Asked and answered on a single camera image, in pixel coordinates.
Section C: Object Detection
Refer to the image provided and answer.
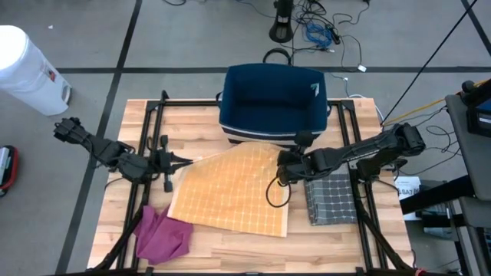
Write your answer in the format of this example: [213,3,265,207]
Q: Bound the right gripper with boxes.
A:
[276,130,334,186]

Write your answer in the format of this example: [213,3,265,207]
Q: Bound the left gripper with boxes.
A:
[128,134,194,193]

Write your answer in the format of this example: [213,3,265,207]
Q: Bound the navy white striped basket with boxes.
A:
[216,63,331,149]

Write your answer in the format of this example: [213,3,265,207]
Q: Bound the grey checked towel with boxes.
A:
[304,164,360,226]

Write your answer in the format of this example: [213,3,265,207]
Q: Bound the orange checked towel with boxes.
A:
[167,141,291,238]

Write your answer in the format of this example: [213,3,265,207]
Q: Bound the magenta towel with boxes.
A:
[133,205,194,266]

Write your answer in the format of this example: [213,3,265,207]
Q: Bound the white printed paper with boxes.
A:
[394,175,423,222]

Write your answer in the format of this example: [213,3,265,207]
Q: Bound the black stand base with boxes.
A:
[269,0,295,44]

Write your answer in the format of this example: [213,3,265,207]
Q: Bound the black beam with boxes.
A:
[398,174,475,215]

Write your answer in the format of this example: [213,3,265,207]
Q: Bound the red black device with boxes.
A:
[0,144,19,199]

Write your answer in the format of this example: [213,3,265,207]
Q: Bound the thin black pole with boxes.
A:
[381,0,480,124]

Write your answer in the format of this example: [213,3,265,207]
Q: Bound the white trash can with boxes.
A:
[0,25,73,117]

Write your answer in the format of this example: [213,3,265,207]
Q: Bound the grey side table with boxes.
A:
[444,94,491,202]

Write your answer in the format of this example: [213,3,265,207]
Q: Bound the black electronic device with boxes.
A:
[460,80,491,137]

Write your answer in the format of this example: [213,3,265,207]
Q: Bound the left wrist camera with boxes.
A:
[152,152,166,176]

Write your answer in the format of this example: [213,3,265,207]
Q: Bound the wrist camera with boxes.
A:
[300,152,317,173]
[152,152,166,176]

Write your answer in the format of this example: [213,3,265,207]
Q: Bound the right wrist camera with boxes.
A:
[300,152,317,173]

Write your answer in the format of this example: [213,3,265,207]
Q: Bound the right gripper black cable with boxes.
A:
[265,175,292,209]

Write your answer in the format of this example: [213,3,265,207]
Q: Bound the black metal table frame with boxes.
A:
[91,90,415,276]

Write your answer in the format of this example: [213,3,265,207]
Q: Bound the black coiled cable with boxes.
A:
[262,48,292,66]

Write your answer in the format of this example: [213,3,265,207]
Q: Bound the blue cable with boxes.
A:
[305,22,334,49]

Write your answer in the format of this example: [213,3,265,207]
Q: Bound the yellow cable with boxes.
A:
[383,78,490,127]

